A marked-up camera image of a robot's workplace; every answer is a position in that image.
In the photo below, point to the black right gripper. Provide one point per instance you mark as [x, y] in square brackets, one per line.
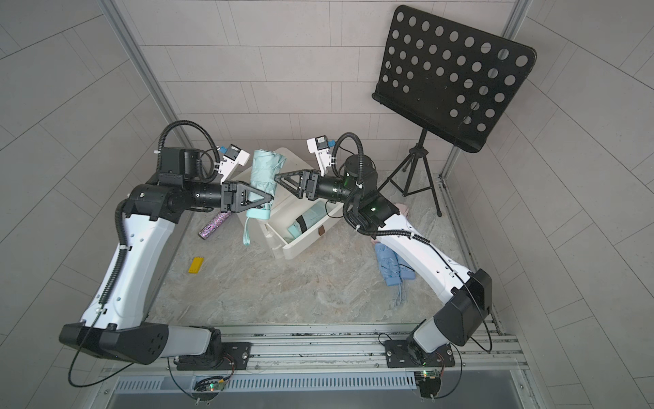
[307, 192]

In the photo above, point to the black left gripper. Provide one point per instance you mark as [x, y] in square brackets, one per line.
[231, 197]

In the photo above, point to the white drawer cabinet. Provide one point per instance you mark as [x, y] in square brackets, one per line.
[276, 194]

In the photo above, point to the white top drawer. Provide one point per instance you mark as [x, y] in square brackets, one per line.
[334, 214]

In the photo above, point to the mint green umbrella black band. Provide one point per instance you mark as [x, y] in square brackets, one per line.
[307, 220]

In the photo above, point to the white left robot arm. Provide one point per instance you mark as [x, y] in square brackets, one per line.
[191, 174]

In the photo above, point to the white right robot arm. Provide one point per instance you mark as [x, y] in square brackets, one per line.
[348, 176]

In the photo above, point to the pink folded umbrella left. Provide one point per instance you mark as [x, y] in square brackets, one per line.
[403, 209]

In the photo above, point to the blue folded umbrella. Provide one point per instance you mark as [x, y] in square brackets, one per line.
[394, 270]

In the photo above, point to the purple glitter bottle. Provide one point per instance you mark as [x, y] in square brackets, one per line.
[213, 225]

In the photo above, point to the yellow flat block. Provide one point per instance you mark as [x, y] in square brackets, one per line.
[196, 265]

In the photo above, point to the black music stand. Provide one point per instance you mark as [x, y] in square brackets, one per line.
[449, 79]

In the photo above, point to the left circuit board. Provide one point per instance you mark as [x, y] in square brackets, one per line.
[205, 390]

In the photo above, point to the circuit board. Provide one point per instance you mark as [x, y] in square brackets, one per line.
[205, 390]
[428, 384]

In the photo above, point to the right circuit board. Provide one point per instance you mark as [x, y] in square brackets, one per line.
[428, 384]

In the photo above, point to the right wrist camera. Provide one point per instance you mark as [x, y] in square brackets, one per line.
[321, 147]

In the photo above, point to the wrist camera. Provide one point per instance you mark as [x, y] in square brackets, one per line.
[321, 147]
[231, 157]

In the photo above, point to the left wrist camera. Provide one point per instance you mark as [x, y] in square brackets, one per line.
[231, 157]

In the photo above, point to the aluminium rail base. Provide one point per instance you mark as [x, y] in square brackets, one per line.
[339, 357]

